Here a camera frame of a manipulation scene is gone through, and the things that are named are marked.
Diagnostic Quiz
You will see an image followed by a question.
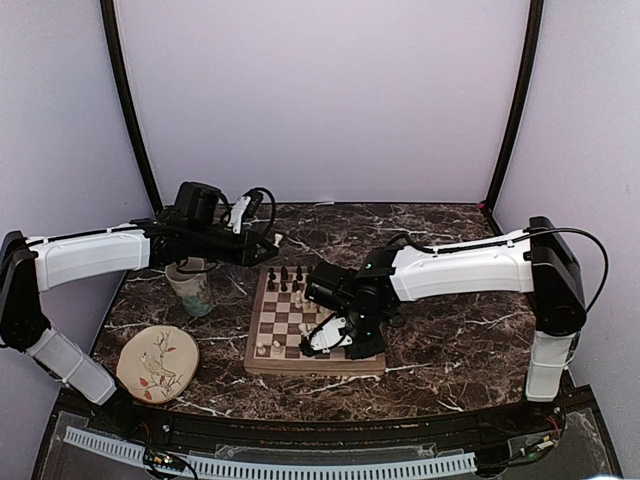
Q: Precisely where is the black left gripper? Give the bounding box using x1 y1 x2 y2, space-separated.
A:
188 224 278 267

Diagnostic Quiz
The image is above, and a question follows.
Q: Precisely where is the wooden chess board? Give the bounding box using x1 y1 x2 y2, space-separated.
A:
244 265 386 376

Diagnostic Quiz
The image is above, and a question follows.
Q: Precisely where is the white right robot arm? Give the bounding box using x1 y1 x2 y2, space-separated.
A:
299 216 587 434

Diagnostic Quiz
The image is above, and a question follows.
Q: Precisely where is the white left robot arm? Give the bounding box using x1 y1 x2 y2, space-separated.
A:
1 182 279 436

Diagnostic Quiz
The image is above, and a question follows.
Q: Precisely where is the black chess rook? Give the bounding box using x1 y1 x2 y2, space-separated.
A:
267 268 276 291

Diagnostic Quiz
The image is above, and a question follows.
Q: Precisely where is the floral ceramic mug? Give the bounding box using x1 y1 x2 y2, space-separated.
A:
165 258 212 317

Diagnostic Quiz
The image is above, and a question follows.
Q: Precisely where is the bird painted ceramic plate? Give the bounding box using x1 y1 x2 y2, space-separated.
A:
116 326 200 405

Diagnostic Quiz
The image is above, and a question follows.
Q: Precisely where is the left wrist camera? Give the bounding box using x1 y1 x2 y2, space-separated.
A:
227 188 264 235

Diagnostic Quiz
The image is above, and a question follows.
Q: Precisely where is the black front rail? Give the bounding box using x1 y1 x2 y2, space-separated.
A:
164 412 501 446

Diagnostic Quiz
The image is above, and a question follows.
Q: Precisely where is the grey slotted cable duct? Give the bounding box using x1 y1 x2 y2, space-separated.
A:
63 427 477 479

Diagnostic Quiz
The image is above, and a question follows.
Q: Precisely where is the left black frame post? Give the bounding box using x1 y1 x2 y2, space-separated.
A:
99 0 163 213

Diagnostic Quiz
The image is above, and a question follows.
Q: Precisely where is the black frame post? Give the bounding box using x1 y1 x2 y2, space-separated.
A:
99 0 163 213
483 0 544 217

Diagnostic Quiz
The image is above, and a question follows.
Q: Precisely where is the right black frame post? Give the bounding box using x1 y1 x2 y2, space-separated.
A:
483 0 544 217

